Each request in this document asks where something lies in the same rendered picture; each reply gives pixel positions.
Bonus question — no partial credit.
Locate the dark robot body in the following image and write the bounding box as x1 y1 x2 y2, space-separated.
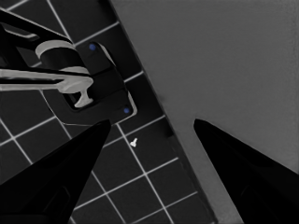
0 7 138 127

